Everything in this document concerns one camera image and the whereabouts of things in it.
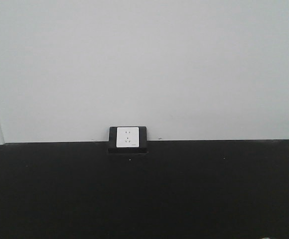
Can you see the black socket mounting box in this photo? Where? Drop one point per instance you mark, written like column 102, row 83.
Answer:
column 142, row 149

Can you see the white wall power socket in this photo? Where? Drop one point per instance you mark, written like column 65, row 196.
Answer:
column 127, row 137

